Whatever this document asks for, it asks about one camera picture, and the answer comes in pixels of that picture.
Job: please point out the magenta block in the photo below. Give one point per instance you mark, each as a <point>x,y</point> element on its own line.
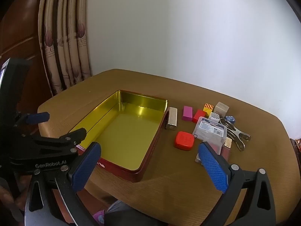
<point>187,113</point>

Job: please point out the person's grey trousers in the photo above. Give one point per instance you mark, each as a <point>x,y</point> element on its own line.
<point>124,214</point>

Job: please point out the clear plastic box with label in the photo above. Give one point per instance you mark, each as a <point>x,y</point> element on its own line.
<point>209,129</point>

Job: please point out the red block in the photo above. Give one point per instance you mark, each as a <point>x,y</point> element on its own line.
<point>197,116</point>

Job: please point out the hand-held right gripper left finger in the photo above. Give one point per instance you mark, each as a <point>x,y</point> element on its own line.
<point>85,167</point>

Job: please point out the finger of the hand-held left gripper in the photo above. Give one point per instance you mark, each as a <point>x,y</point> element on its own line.
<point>38,117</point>
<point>70,136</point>

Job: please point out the black white zigzag cube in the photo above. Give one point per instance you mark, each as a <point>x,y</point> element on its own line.
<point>214,116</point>

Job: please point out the beige floral curtain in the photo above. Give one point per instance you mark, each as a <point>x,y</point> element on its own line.
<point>70,40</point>

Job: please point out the yellow orange striped cube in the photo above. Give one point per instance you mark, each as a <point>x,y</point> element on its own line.
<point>208,109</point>

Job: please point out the silver ribbed metal box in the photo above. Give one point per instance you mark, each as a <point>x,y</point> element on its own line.
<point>171,119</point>

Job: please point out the pink slipper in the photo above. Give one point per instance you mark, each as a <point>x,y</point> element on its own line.
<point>98,217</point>

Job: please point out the beige carton box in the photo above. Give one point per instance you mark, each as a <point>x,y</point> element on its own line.
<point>221,109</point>

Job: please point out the clear box with red contents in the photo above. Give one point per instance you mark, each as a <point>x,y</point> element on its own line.
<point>225,151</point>

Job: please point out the large metal clip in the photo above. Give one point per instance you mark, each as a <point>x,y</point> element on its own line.
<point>237,134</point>

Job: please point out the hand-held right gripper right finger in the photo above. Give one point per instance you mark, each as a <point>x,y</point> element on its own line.
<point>212,167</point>

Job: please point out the red tin box gold inside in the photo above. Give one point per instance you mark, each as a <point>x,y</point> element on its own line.
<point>127,134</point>

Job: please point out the brown wooden wardrobe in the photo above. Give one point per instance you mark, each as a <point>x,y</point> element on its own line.
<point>21,33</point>

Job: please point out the red square tin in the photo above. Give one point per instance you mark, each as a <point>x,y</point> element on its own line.
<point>184,141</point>

